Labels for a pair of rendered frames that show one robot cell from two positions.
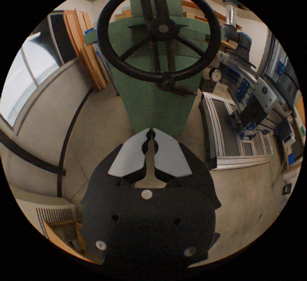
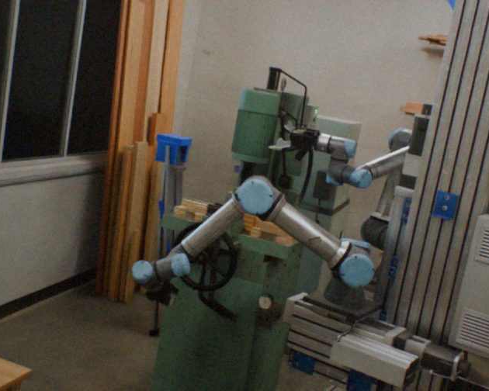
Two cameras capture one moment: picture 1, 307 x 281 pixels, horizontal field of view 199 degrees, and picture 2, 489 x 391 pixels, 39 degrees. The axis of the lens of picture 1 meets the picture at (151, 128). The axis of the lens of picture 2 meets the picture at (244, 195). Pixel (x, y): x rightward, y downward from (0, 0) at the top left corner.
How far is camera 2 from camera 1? 262 cm
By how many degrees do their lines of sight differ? 49
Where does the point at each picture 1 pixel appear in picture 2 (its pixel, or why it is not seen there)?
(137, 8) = not seen: hidden behind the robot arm
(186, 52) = (242, 274)
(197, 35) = (254, 256)
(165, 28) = (202, 257)
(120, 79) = (175, 282)
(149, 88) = (199, 306)
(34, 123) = not seen: outside the picture
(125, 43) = not seen: hidden behind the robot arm
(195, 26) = (254, 246)
